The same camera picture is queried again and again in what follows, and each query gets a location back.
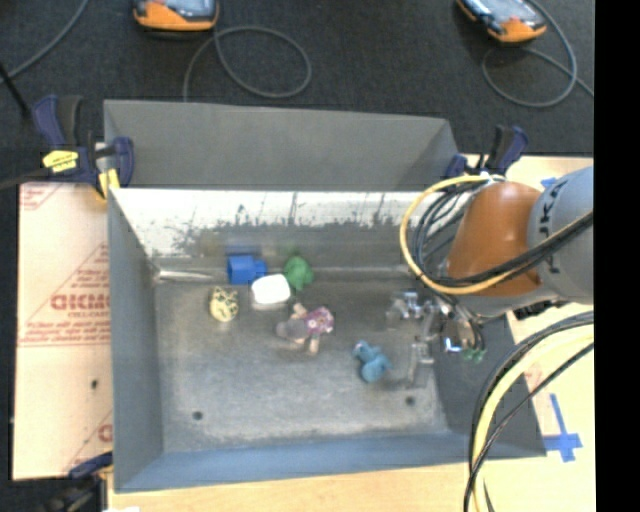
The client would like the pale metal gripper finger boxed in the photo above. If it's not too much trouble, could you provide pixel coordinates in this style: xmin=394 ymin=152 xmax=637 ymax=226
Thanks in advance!
xmin=407 ymin=342 xmax=437 ymax=389
xmin=385 ymin=290 xmax=433 ymax=327

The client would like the blue toy animal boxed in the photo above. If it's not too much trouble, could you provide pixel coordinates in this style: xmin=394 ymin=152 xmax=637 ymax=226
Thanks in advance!
xmin=351 ymin=340 xmax=394 ymax=384

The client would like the purple and pink toy doll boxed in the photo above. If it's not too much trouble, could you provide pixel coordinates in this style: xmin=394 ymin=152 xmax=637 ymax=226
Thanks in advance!
xmin=275 ymin=301 xmax=336 ymax=357

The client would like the white rounded block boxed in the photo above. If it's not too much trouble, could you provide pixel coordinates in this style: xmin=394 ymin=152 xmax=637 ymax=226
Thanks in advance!
xmin=250 ymin=273 xmax=293 ymax=307

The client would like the grey metal bin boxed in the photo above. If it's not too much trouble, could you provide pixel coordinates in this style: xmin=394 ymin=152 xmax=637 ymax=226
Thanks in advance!
xmin=102 ymin=99 xmax=547 ymax=494

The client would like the blue block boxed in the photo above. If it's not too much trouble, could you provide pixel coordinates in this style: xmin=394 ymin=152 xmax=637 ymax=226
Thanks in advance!
xmin=226 ymin=254 xmax=269 ymax=287

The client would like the cream spotted toy animal head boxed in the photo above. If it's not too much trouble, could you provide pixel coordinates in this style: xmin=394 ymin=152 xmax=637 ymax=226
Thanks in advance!
xmin=208 ymin=285 xmax=241 ymax=323

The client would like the brown cardboard board red print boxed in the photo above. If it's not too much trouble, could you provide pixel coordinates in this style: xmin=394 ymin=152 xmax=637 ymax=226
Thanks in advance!
xmin=11 ymin=181 xmax=114 ymax=482

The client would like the black cylinder on white bracket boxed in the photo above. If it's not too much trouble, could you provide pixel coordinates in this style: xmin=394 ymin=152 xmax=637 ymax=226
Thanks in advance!
xmin=512 ymin=299 xmax=560 ymax=322

